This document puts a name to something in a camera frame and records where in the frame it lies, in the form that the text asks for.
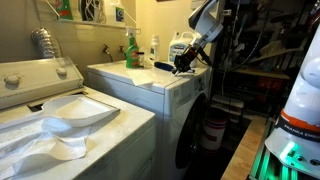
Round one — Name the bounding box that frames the green spray bottle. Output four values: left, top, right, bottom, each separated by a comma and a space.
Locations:
126, 26, 139, 68

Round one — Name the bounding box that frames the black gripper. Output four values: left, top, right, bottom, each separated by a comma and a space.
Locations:
172, 46, 198, 75

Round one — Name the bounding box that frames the white cloth on dryer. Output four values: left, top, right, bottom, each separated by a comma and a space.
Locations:
0, 95, 118, 180

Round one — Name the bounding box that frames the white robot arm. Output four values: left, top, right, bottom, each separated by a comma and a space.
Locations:
173, 0, 320, 178

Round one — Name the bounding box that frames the blue and white brush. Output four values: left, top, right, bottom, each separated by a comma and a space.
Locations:
153, 61, 196, 74

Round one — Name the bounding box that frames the white front-load washing machine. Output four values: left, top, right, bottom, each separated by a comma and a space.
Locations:
87, 61, 210, 180

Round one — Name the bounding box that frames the white top-load dryer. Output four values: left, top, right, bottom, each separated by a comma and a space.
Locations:
0, 57, 156, 180

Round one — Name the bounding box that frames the large white detergent jug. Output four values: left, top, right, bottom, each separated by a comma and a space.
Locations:
168, 31, 195, 64

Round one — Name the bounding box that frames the white paper sheet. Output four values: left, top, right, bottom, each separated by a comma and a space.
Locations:
127, 70, 154, 86

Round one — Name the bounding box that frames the silver flexible vent duct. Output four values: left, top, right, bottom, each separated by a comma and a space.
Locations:
31, 27, 63, 59

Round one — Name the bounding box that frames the wall shelf with items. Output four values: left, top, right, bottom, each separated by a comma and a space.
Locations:
35, 0, 141, 33

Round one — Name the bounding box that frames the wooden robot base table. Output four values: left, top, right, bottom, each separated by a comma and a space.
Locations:
221, 116, 266, 180

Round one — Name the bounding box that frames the small white bottle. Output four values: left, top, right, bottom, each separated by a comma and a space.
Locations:
150, 35, 160, 62

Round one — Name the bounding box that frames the red and white bucket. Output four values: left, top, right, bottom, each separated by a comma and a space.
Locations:
200, 117, 227, 155

